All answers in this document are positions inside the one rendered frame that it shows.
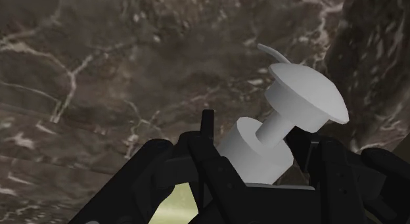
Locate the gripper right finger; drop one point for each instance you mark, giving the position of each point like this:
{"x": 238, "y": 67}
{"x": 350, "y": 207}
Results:
{"x": 339, "y": 172}

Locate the white soap dispenser bottle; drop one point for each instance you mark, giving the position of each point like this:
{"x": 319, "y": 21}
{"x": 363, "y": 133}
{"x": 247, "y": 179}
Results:
{"x": 288, "y": 120}

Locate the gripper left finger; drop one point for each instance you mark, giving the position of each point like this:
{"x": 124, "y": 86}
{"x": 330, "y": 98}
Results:
{"x": 205, "y": 159}

